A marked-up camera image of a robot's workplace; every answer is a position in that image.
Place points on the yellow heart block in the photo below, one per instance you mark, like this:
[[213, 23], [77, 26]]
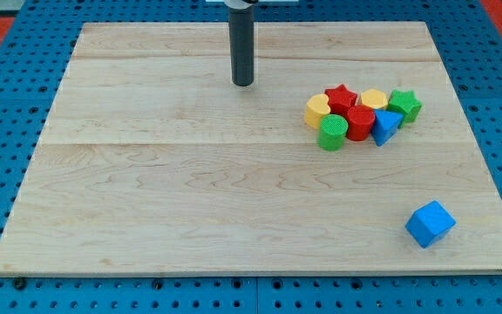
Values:
[[317, 107]]

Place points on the green cylinder block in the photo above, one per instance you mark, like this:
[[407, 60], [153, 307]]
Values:
[[332, 131]]

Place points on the light wooden board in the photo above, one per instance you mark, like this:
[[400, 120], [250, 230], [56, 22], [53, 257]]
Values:
[[152, 162]]

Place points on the red star block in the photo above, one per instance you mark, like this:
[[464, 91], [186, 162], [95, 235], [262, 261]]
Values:
[[341, 99]]

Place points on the red cylinder block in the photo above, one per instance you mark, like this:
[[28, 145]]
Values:
[[360, 120]]

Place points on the yellow hexagon block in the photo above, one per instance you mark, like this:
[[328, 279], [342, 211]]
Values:
[[374, 99]]

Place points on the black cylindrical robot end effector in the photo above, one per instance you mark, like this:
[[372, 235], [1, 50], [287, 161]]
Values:
[[241, 39]]

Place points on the blue triangle block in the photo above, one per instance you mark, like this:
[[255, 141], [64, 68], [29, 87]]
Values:
[[385, 126]]

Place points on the green star block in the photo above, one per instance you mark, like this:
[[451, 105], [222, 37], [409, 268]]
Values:
[[405, 103]]

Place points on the blue cube block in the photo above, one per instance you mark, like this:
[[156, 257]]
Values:
[[429, 224]]

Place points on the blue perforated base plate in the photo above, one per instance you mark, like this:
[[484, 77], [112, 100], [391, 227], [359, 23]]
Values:
[[34, 50]]

